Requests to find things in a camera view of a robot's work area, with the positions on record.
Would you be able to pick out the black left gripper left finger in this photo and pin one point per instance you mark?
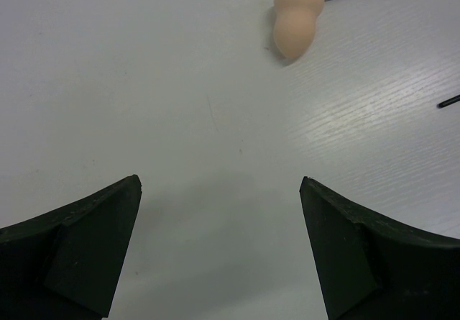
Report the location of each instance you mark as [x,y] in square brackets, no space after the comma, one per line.
[66,263]

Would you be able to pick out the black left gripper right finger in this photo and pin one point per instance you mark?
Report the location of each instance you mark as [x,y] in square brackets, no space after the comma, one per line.
[373,267]

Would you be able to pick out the beige gourd-shaped makeup sponge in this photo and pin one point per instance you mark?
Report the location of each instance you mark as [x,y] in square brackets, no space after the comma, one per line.
[295,25]

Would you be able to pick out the thin black eyeliner pencil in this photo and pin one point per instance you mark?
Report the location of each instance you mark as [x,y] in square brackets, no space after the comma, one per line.
[449,102]

